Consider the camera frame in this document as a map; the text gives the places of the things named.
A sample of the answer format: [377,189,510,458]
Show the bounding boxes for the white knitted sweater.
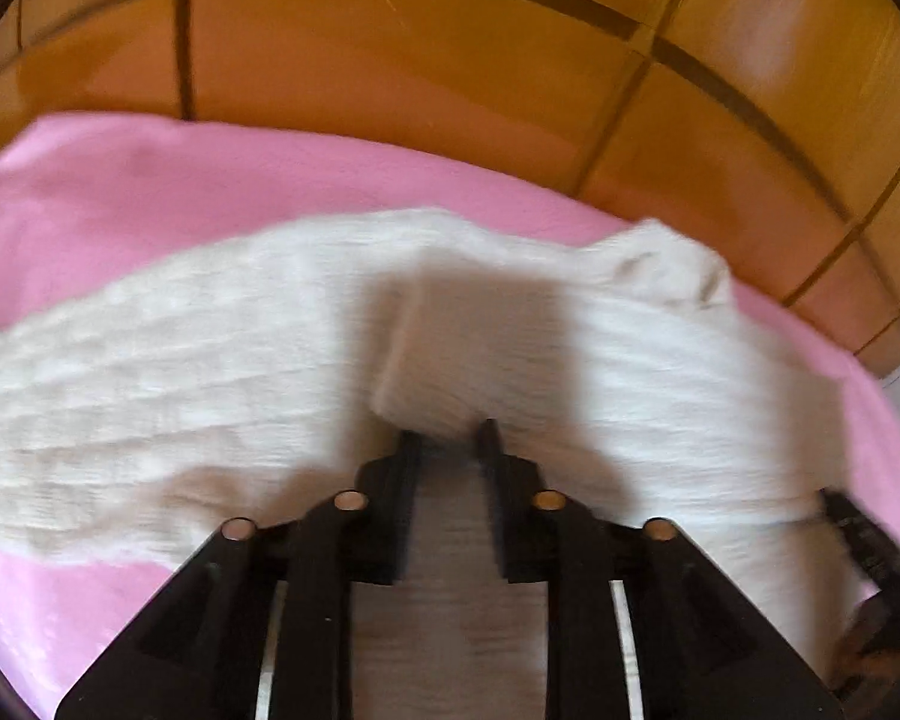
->
[0,210,854,718]

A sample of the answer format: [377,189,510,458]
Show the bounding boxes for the wooden wardrobe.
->
[0,0,900,375]

